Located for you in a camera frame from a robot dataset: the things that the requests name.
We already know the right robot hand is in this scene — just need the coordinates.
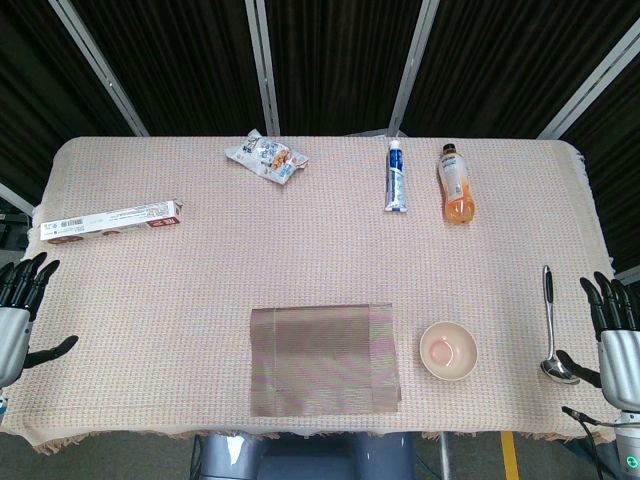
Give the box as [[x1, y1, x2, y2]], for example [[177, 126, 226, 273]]
[[556, 271, 640, 412]]

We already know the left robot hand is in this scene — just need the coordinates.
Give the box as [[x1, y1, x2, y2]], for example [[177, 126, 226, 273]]
[[0, 252, 80, 389]]

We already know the beige bowl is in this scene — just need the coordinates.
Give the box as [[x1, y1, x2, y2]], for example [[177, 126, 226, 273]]
[[419, 321, 479, 382]]

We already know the brown woven placemat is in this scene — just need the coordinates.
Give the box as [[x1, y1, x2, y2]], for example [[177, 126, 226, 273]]
[[248, 301, 403, 417]]

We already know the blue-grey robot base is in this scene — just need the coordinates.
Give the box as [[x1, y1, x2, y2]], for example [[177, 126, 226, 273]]
[[192, 430, 416, 480]]

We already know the long white red box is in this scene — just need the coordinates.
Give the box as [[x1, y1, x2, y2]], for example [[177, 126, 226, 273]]
[[39, 199, 183, 246]]

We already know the metal table leg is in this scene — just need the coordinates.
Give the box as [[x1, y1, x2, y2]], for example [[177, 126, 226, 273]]
[[438, 432, 451, 480]]

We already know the orange drink bottle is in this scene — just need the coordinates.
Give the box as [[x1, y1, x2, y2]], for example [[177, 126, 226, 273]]
[[437, 143, 478, 226]]

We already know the blue white toothpaste tube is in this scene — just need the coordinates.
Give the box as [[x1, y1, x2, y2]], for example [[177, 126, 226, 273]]
[[383, 139, 409, 214]]

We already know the pink woven tablecloth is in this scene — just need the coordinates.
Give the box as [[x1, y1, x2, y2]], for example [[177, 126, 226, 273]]
[[0, 135, 615, 456]]

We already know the white snack bag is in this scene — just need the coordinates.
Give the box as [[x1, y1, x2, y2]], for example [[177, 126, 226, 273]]
[[224, 128, 310, 187]]

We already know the black pleated curtain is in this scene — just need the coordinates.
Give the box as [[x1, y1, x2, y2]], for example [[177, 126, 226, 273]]
[[0, 0, 640, 274]]

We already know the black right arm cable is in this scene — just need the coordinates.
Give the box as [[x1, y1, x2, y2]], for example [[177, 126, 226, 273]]
[[562, 405, 619, 480]]

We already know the metal spoon black handle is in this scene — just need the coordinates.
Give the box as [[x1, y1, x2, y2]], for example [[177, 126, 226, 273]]
[[539, 264, 581, 385]]

